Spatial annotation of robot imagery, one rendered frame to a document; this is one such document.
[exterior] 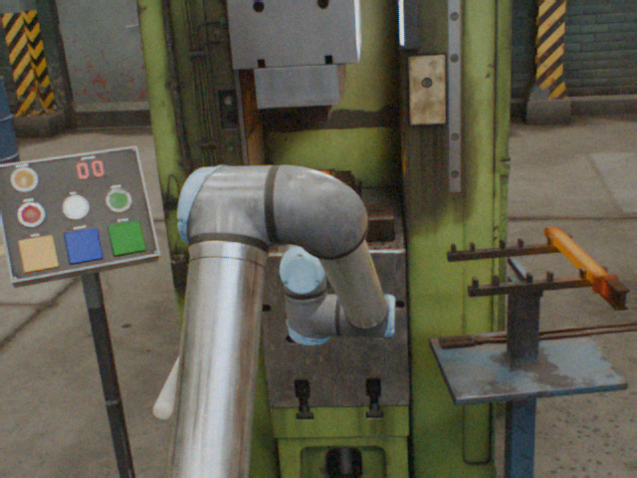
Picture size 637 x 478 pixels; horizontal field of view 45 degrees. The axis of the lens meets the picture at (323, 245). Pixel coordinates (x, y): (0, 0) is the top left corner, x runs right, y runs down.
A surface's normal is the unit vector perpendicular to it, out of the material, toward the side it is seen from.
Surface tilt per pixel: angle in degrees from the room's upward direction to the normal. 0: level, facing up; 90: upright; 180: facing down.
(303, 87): 90
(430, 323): 90
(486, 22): 90
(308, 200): 67
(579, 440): 0
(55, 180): 60
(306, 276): 85
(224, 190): 48
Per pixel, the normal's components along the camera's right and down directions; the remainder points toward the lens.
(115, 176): 0.28, -0.20
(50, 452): -0.07, -0.94
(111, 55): -0.17, 0.36
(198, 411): -0.22, -0.28
